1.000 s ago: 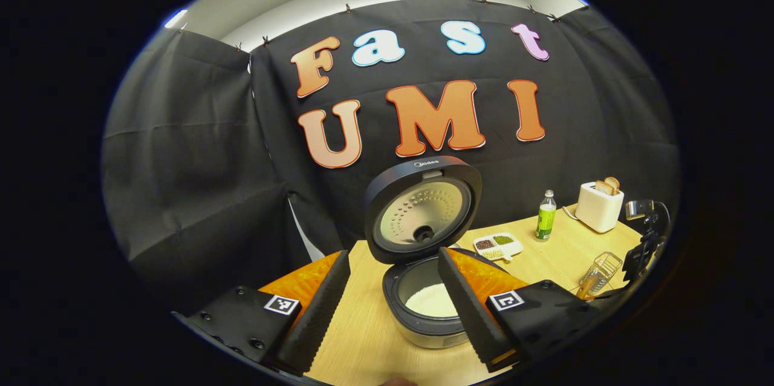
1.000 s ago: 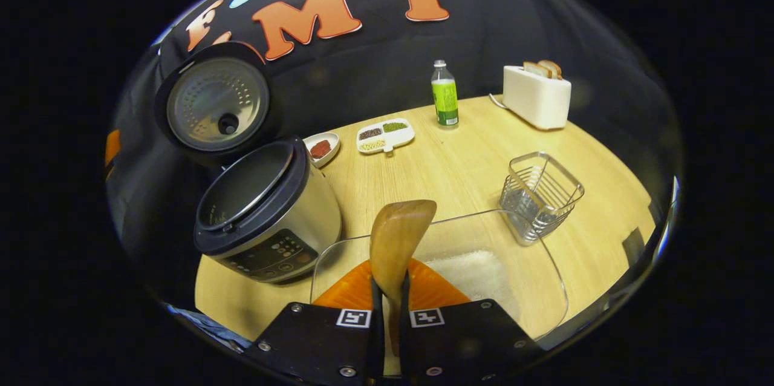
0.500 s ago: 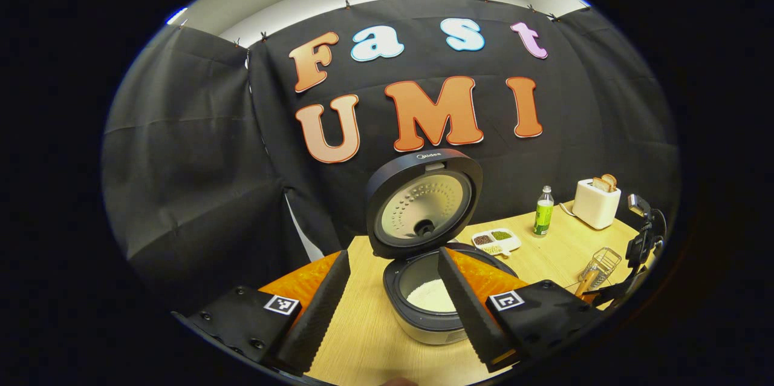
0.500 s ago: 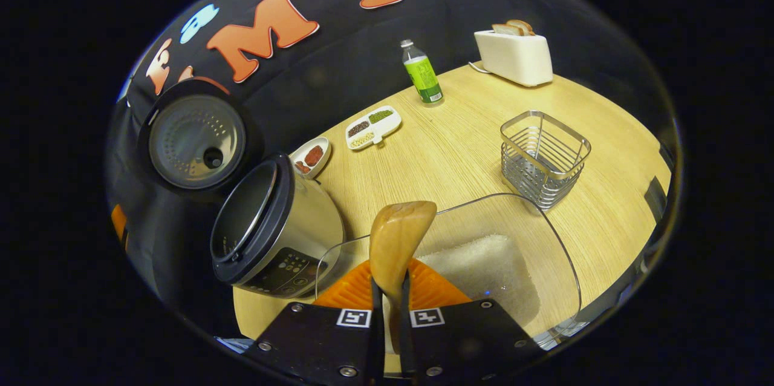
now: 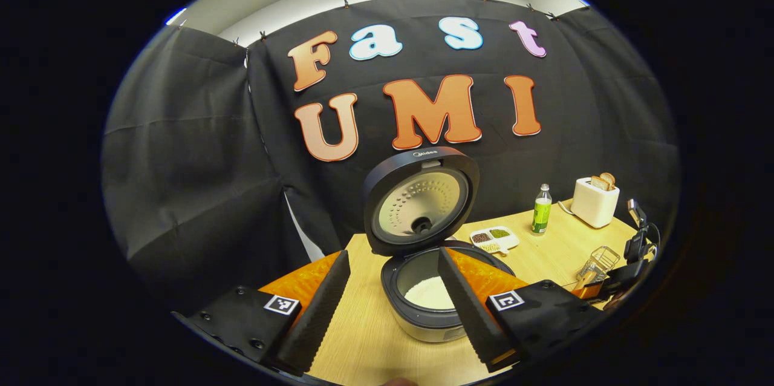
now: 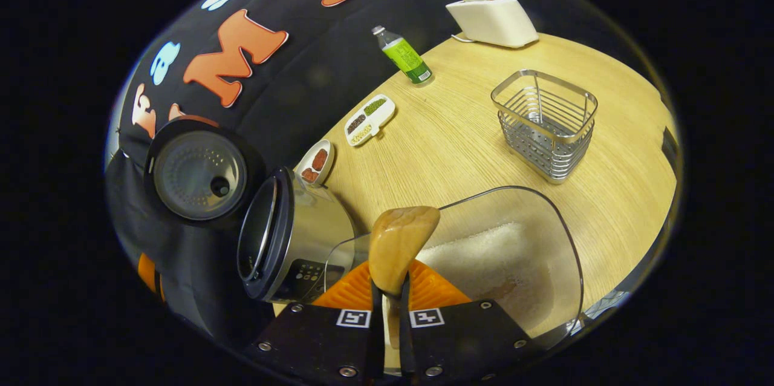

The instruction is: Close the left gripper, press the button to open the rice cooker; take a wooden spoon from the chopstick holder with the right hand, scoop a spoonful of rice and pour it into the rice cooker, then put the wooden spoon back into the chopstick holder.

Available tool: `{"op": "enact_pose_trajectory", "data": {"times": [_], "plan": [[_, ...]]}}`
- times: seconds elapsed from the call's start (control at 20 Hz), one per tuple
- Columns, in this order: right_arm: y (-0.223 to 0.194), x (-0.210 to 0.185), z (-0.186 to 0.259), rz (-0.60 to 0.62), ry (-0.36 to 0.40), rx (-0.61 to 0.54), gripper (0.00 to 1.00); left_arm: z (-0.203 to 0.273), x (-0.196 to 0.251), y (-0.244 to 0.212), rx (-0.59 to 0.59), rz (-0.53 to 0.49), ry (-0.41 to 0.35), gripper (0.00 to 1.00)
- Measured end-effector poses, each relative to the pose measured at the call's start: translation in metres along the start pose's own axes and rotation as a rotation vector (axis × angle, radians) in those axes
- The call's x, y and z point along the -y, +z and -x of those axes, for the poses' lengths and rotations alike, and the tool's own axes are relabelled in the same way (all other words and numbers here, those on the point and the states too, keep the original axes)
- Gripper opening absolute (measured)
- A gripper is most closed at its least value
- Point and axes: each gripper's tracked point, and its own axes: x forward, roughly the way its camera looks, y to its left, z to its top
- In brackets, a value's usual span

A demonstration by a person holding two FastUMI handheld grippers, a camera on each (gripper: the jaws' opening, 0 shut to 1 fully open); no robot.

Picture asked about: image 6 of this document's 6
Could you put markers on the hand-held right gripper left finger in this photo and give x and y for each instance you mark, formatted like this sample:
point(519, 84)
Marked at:
point(320, 343)

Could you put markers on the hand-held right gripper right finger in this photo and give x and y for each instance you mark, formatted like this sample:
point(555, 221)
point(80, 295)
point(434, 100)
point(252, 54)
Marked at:
point(459, 343)

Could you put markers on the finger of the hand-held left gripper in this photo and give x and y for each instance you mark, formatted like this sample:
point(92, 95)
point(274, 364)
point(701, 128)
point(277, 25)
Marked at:
point(148, 274)

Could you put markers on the wooden spoon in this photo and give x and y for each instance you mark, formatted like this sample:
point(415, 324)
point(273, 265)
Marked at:
point(399, 241)

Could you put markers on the dark grey rice cooker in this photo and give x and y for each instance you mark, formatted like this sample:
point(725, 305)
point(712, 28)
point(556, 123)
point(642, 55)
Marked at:
point(314, 222)

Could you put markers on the round plate with red meat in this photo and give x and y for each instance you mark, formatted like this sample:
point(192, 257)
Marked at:
point(317, 162)

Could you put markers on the white divided dish with beans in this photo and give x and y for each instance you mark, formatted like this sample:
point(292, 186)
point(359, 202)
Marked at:
point(370, 120)

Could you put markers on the green drink bottle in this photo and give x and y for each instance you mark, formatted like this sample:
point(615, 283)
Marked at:
point(405, 56)

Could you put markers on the white toaster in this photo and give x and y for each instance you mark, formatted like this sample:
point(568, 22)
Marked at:
point(493, 23)

